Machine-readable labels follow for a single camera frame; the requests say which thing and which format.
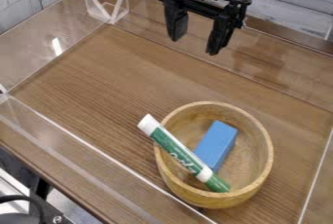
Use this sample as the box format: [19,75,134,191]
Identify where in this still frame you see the green and white marker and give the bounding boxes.
[138,114,230,193]

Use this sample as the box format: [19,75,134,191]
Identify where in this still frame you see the clear acrylic back wall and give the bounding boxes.
[116,0,333,112]

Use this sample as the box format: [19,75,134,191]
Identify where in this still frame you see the brown wooden bowl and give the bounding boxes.
[154,101,273,209]

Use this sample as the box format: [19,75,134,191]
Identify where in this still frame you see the clear acrylic wall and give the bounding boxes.
[0,85,215,224]
[116,0,333,112]
[0,0,110,93]
[298,130,333,224]

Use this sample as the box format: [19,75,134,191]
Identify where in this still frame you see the black metal table frame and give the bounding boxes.
[0,148,82,224]

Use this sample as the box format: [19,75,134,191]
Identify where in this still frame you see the clear acrylic left wall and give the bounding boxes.
[0,0,110,93]

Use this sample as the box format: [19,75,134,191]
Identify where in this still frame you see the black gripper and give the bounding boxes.
[160,0,253,56]

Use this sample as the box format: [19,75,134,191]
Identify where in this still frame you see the black cable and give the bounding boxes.
[0,194,48,224]

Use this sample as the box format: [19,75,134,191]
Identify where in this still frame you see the clear acrylic right wall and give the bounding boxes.
[298,130,333,224]

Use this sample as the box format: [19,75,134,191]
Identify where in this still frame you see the blue rectangular block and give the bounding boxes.
[194,121,238,172]

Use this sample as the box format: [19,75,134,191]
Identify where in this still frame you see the clear acrylic front wall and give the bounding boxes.
[0,85,215,224]

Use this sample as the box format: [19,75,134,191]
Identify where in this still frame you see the clear acrylic corner bracket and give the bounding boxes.
[84,0,128,25]

